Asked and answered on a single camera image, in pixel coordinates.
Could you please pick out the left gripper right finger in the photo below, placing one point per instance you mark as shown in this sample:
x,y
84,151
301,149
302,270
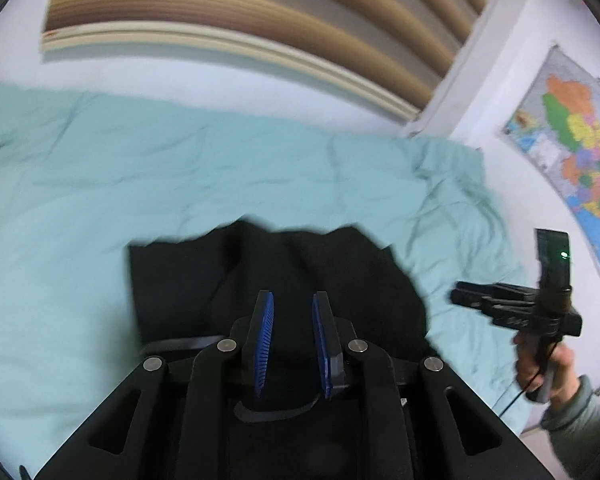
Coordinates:
x,y
422,420

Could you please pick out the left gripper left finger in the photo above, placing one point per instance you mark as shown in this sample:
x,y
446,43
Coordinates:
x,y
164,420

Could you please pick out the black jacket with grey stripe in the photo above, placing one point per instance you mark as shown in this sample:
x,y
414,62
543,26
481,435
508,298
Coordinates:
x,y
190,290

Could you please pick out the person's right hand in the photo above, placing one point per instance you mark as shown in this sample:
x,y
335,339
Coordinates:
x,y
566,382

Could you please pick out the mint green bed duvet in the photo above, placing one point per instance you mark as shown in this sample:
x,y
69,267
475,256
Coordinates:
x,y
83,175

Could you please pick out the beige slatted headboard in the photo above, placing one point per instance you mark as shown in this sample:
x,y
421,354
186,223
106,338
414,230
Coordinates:
x,y
389,53

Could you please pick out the white bed sheet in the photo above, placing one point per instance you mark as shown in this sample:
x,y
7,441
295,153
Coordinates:
x,y
183,75

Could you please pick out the colourful wall map poster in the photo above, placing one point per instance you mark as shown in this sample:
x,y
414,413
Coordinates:
x,y
556,126

